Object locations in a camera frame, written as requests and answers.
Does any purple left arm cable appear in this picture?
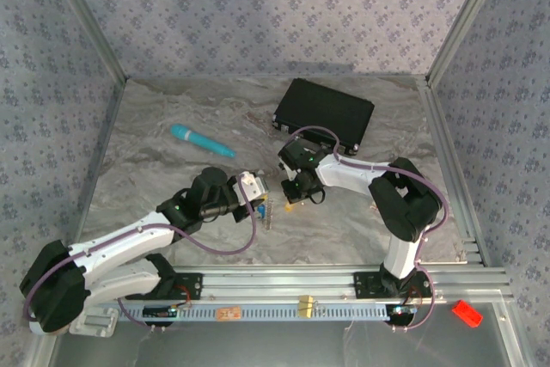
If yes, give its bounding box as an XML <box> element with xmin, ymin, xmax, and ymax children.
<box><xmin>23</xmin><ymin>173</ymin><xmax>260</xmax><ymax>333</ymax></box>

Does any small circuit board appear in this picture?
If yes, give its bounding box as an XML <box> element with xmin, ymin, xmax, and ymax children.
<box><xmin>388</xmin><ymin>304</ymin><xmax>418</xmax><ymax>319</ymax></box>
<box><xmin>143</xmin><ymin>303</ymin><xmax>193</xmax><ymax>320</ymax></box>

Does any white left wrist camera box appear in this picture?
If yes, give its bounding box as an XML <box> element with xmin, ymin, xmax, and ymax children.
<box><xmin>236</xmin><ymin>171</ymin><xmax>270</xmax><ymax>205</ymax></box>

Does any orange tag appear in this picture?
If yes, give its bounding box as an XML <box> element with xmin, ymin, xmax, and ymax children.
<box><xmin>216</xmin><ymin>306</ymin><xmax>242</xmax><ymax>322</ymax></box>

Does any grey metal panel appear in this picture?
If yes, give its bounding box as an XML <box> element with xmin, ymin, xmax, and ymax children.
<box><xmin>46</xmin><ymin>319</ymin><xmax>532</xmax><ymax>367</ymax></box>

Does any aluminium side frame rail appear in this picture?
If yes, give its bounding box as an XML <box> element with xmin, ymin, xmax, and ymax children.
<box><xmin>417</xmin><ymin>76</ymin><xmax>491</xmax><ymax>267</ymax></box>
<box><xmin>76</xmin><ymin>78</ymin><xmax>130</xmax><ymax>248</ymax></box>

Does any black ribbed hard case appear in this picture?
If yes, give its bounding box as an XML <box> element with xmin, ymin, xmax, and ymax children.
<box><xmin>271</xmin><ymin>77</ymin><xmax>375</xmax><ymax>156</ymax></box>

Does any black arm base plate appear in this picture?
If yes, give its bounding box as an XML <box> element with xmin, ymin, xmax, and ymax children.
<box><xmin>352</xmin><ymin>271</ymin><xmax>433</xmax><ymax>299</ymax></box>
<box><xmin>124</xmin><ymin>271</ymin><xmax>204</xmax><ymax>302</ymax></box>

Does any teal cylindrical wand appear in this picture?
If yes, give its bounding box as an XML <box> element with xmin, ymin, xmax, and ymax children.
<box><xmin>170</xmin><ymin>123</ymin><xmax>237</xmax><ymax>159</ymax></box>

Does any white tape roll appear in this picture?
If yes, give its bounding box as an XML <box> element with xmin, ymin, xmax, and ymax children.
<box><xmin>29</xmin><ymin>323</ymin><xmax>70</xmax><ymax>337</ymax></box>

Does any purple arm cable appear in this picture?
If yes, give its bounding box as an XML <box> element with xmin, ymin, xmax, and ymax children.
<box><xmin>23</xmin><ymin>173</ymin><xmax>260</xmax><ymax>333</ymax></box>
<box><xmin>283</xmin><ymin>125</ymin><xmax>451</xmax><ymax>333</ymax></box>

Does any aluminium corner post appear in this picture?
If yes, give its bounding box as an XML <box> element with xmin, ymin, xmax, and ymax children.
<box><xmin>424</xmin><ymin>0</ymin><xmax>512</xmax><ymax>89</ymax></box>
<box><xmin>40</xmin><ymin>0</ymin><xmax>130</xmax><ymax>84</ymax></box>

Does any red plastic block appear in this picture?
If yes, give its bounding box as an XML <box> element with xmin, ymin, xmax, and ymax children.
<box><xmin>451</xmin><ymin>299</ymin><xmax>485</xmax><ymax>328</ymax></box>

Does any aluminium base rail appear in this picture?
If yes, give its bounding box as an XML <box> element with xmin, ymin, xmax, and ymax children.
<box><xmin>174</xmin><ymin>264</ymin><xmax>515</xmax><ymax>303</ymax></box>

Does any gold binder clip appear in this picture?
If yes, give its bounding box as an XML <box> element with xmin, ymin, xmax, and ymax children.
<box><xmin>296</xmin><ymin>294</ymin><xmax>323</xmax><ymax>320</ymax></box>

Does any grey slotted cable duct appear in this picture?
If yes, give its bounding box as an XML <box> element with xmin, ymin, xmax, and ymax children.
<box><xmin>99</xmin><ymin>301</ymin><xmax>390</xmax><ymax>323</ymax></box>

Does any white mounting plate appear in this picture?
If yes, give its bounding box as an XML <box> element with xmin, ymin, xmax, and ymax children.
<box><xmin>68</xmin><ymin>303</ymin><xmax>119</xmax><ymax>338</ymax></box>

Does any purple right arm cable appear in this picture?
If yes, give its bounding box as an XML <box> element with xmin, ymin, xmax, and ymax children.
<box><xmin>283</xmin><ymin>125</ymin><xmax>451</xmax><ymax>333</ymax></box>

